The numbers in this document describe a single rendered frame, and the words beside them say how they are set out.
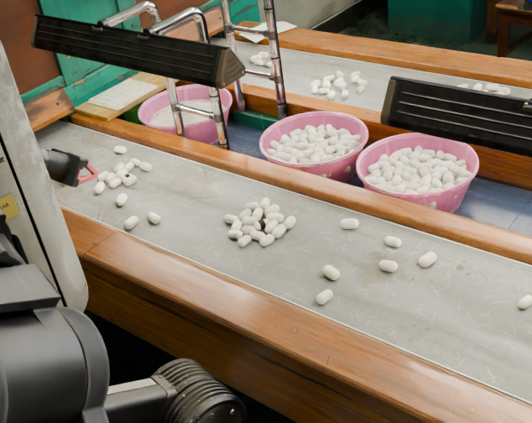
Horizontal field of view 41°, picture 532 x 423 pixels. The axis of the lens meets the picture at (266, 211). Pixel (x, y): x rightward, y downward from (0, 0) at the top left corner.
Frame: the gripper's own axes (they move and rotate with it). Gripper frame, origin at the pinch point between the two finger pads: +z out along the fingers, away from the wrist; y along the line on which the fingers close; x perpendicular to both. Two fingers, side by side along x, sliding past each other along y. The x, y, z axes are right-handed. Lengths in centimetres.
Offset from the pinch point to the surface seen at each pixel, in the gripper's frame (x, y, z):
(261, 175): -10.4, -26.8, 24.4
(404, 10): -127, 83, 262
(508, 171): -27, -72, 53
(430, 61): -55, -33, 78
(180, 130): -15.7, 4.9, 27.8
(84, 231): 11.9, -6.6, -4.1
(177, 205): 1.4, -15.0, 12.8
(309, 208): -6.6, -42.7, 22.9
